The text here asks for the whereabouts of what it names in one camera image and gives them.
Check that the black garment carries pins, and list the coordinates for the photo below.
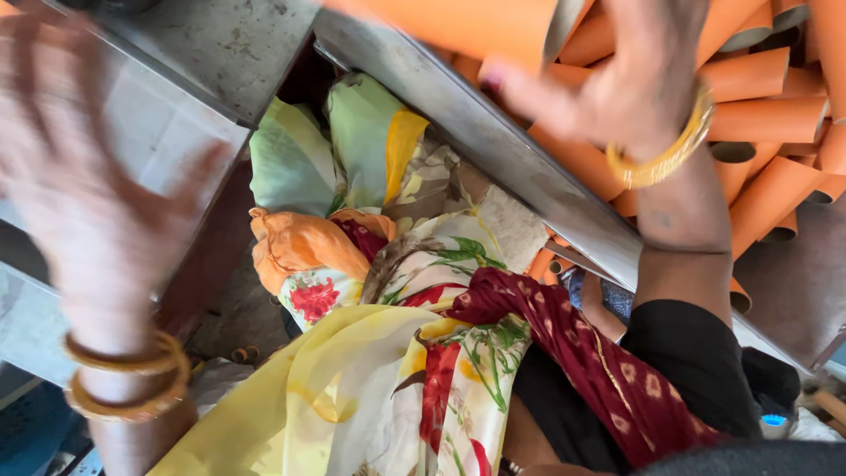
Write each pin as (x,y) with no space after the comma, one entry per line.
(694,363)

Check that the orange cloth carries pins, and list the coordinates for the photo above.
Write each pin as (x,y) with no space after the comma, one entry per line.
(297,244)

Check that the orange cardboard tube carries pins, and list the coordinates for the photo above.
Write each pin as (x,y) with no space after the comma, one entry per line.
(449,23)

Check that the floral yellow green sari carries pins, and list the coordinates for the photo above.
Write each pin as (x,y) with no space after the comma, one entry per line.
(370,370)

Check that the wide gold bangle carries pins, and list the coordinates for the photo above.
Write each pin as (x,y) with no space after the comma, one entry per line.
(667,162)

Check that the grey metal table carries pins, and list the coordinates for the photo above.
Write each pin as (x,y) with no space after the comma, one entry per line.
(198,59)

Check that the person's right hand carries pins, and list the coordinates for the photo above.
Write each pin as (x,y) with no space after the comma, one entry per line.
(641,86)

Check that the blue patterned cloth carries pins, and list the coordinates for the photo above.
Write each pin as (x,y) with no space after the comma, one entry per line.
(618,301)

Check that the heap of orange tubes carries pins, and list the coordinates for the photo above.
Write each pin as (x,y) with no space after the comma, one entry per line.
(766,119)

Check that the maroon printed cloth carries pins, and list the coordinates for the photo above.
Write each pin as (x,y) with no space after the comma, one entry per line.
(595,370)

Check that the person's left hand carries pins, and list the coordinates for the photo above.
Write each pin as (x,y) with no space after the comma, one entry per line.
(86,198)

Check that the blue plastic crate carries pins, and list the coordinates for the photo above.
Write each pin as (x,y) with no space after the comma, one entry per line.
(30,430)

